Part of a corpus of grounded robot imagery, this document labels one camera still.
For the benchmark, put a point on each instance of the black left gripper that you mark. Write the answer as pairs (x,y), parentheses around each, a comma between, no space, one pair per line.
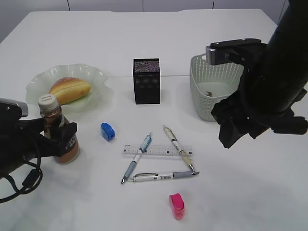
(21,141)

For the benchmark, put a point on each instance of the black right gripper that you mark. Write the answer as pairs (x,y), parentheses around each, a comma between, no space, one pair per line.
(237,117)

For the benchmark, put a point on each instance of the brown Nescafe coffee bottle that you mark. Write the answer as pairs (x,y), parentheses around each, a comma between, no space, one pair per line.
(58,128)

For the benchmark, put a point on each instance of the blue pencil sharpener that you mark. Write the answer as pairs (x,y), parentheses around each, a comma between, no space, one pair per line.
(107,131)

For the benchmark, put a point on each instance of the golden bread roll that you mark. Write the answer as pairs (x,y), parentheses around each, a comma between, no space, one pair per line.
(69,89)

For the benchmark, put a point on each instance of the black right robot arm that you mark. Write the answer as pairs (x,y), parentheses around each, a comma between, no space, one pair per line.
(273,79)

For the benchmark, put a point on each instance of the cream patterned pen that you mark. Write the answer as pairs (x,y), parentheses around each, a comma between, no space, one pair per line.
(179,149)

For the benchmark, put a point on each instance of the grey-green plastic basket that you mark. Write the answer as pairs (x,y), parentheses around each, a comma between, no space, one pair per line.
(222,80)

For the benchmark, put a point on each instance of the green wavy glass plate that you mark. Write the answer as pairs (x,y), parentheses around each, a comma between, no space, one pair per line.
(99,96)

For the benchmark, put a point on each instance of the blue white pen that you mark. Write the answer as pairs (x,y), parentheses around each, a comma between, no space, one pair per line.
(143,147)

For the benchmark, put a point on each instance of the pink pencil sharpener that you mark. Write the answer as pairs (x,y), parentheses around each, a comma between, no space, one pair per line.
(177,206)

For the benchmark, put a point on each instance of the grey white pen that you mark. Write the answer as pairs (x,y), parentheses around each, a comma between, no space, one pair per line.
(164,176)

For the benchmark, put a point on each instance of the black mesh pen holder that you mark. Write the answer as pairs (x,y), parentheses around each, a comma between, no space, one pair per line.
(146,78)

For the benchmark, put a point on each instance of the clear plastic ruler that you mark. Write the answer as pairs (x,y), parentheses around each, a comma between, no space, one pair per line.
(152,150)

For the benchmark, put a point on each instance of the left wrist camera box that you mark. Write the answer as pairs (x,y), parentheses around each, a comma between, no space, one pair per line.
(13,108)

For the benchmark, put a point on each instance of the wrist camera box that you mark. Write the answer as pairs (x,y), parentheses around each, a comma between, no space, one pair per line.
(240,51)
(13,108)

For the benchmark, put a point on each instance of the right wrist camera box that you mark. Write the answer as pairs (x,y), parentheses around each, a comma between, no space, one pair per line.
(240,51)

